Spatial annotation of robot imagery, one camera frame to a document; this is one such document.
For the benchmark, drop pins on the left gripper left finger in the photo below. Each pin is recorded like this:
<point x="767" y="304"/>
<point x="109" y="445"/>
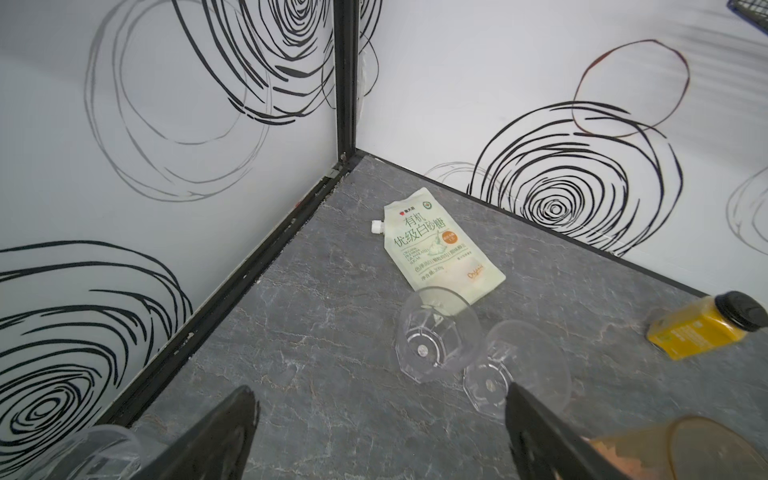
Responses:
<point x="216" y="447"/>

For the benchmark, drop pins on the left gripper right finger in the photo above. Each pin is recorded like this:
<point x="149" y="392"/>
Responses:
<point x="544" y="447"/>

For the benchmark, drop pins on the amber plastic cup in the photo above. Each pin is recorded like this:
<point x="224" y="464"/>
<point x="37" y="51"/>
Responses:
<point x="690" y="447"/>

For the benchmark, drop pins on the clear glass pouch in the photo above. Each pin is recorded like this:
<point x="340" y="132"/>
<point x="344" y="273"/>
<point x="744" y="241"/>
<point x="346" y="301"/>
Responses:
<point x="517" y="352"/>
<point x="438" y="334"/>

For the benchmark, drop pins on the clear wine glass left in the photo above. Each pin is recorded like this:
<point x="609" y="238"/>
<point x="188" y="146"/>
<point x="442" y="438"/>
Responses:
<point x="100" y="452"/>

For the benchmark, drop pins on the yellow spice jar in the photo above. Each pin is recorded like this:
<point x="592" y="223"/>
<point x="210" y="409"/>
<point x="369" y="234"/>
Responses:
<point x="707" y="324"/>

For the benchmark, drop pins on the white sugar refill pouch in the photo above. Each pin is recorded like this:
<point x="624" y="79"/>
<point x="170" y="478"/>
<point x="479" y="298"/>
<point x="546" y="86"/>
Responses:
<point x="431" y="249"/>

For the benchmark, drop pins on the black wire basket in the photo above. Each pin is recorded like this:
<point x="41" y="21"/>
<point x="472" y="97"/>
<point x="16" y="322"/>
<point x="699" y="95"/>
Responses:
<point x="754" y="12"/>

